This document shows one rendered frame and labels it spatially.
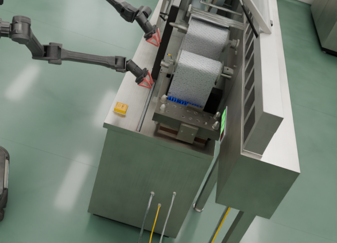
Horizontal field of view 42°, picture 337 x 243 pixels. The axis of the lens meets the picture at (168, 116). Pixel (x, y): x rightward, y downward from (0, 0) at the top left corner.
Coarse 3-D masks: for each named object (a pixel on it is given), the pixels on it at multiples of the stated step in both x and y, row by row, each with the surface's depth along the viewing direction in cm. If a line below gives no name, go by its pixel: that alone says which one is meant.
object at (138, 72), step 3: (138, 66) 253; (135, 69) 251; (138, 69) 252; (141, 69) 254; (144, 69) 255; (132, 72) 252; (135, 72) 251; (138, 72) 252; (141, 72) 252; (135, 75) 253; (138, 75) 252; (141, 75) 251; (138, 78) 251; (141, 78) 251; (135, 81) 252
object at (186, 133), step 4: (184, 124) 244; (180, 128) 245; (184, 128) 245; (188, 128) 244; (192, 128) 244; (196, 128) 244; (180, 132) 247; (184, 132) 247; (188, 132) 246; (192, 132) 246; (196, 132) 245; (180, 136) 249; (184, 136) 248; (188, 136) 248; (192, 136) 247; (184, 140) 250; (188, 140) 250; (192, 140) 249
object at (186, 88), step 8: (176, 72) 250; (176, 80) 253; (184, 80) 252; (192, 80) 251; (200, 80) 250; (176, 88) 256; (184, 88) 255; (192, 88) 254; (200, 88) 253; (208, 88) 253; (168, 96) 260; (176, 96) 259; (184, 96) 258; (192, 96) 257; (200, 96) 257; (208, 96) 256; (200, 104) 260
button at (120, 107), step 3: (117, 102) 259; (117, 105) 257; (120, 105) 258; (123, 105) 259; (126, 105) 259; (114, 108) 255; (117, 108) 255; (120, 108) 256; (123, 108) 256; (126, 108) 257; (117, 111) 256; (120, 111) 255; (123, 111) 255
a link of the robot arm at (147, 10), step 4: (128, 8) 237; (132, 8) 239; (136, 8) 240; (140, 8) 245; (144, 8) 244; (148, 8) 245; (136, 12) 240; (148, 12) 244; (148, 16) 244; (132, 20) 242
